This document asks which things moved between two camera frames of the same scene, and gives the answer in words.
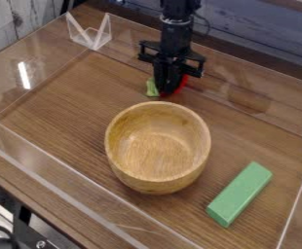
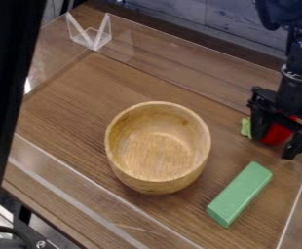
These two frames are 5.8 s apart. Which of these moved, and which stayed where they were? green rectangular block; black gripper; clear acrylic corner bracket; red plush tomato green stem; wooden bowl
Moved: red plush tomato green stem; black gripper
Stayed: clear acrylic corner bracket; wooden bowl; green rectangular block
